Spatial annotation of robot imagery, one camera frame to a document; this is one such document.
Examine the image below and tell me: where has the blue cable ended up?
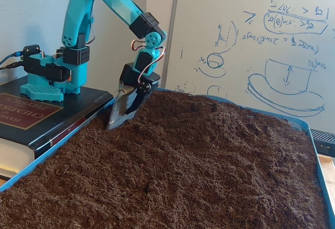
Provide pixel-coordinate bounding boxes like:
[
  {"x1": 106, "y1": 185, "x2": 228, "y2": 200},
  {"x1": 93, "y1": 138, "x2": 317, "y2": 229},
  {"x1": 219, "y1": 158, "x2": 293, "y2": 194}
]
[{"x1": 0, "y1": 52, "x2": 23, "y2": 66}]

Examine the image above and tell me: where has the black perforated electronic device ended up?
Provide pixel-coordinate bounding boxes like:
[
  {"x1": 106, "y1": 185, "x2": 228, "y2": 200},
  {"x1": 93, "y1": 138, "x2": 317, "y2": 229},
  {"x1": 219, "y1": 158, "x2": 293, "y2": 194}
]
[{"x1": 310, "y1": 129, "x2": 335, "y2": 158}]

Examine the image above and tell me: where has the black cable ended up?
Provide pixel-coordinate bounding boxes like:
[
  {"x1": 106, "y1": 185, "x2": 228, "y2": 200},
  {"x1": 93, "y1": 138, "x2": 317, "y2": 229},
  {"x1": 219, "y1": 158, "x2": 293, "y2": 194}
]
[{"x1": 0, "y1": 61, "x2": 24, "y2": 70}]

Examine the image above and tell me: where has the orange white servo wire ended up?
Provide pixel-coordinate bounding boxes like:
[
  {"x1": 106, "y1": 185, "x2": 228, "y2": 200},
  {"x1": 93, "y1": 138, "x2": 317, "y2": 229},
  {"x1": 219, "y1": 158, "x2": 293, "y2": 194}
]
[{"x1": 130, "y1": 39, "x2": 166, "y2": 83}]

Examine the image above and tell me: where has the black chemistry physics handbook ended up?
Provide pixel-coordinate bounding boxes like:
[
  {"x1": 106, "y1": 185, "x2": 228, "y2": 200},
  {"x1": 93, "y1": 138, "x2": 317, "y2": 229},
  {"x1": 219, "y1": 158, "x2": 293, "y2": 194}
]
[{"x1": 0, "y1": 78, "x2": 115, "y2": 181}]

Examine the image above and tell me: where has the blue plastic tray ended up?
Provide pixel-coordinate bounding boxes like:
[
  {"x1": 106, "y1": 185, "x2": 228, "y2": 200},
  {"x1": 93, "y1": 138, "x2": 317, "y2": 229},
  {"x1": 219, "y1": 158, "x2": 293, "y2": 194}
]
[{"x1": 0, "y1": 87, "x2": 335, "y2": 229}]

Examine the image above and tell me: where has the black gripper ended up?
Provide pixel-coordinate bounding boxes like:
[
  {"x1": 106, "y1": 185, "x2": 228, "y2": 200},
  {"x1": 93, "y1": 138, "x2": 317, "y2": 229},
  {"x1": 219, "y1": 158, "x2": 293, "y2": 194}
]
[{"x1": 106, "y1": 63, "x2": 161, "y2": 131}]

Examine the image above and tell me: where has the brown soil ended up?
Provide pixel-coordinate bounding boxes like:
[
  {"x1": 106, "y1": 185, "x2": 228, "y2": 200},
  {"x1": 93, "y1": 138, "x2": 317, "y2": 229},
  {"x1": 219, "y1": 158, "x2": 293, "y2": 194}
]
[{"x1": 0, "y1": 89, "x2": 331, "y2": 229}]

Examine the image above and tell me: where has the black controller box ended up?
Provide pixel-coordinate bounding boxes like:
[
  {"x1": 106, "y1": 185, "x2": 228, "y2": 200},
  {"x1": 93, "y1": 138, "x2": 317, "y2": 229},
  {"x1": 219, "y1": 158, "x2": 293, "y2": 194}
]
[{"x1": 22, "y1": 44, "x2": 41, "y2": 57}]

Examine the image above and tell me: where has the whiteboard with blue drawings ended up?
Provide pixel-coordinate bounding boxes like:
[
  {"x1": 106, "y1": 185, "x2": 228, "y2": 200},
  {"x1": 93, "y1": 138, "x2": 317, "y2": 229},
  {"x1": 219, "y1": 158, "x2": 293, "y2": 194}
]
[{"x1": 160, "y1": 0, "x2": 335, "y2": 133}]

